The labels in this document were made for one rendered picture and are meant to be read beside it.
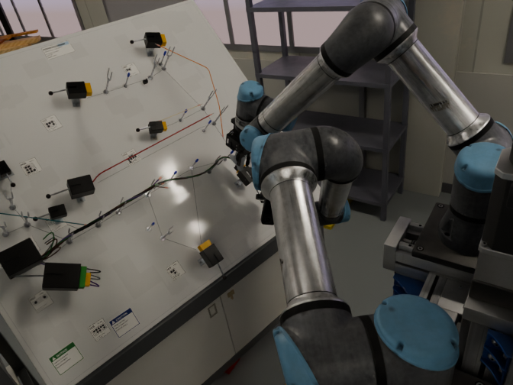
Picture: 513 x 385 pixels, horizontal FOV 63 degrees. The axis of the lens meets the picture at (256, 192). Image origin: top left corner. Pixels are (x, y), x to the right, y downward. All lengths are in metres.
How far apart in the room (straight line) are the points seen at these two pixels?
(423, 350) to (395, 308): 0.07
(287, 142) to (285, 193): 0.12
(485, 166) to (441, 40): 1.90
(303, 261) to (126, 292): 0.81
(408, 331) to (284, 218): 0.28
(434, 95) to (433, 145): 2.04
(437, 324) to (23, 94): 1.38
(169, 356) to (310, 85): 1.04
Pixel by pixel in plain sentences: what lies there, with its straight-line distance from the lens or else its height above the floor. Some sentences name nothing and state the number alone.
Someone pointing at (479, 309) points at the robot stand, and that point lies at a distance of 0.89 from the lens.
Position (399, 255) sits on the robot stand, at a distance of 1.20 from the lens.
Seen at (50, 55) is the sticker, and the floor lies 1.59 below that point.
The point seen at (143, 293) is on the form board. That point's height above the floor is 0.95.
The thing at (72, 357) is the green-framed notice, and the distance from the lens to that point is 1.40.
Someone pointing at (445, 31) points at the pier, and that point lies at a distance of 2.85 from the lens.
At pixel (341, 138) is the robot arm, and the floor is 1.49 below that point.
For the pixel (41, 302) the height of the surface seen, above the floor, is 1.06.
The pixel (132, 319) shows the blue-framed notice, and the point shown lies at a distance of 1.42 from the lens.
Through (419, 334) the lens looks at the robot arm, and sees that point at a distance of 0.66.
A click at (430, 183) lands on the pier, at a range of 3.29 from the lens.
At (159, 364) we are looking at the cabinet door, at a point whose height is 0.66.
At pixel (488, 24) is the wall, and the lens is 2.90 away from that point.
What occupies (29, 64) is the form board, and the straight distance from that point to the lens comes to 1.67.
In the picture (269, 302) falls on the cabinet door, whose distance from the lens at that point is 1.85.
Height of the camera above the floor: 1.91
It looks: 34 degrees down
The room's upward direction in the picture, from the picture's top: 10 degrees counter-clockwise
